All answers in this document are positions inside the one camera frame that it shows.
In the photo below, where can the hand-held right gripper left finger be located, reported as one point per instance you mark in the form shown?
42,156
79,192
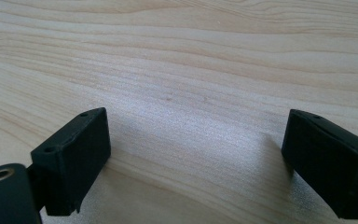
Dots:
71,165

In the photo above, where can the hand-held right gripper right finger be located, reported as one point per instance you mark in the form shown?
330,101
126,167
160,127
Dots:
329,158

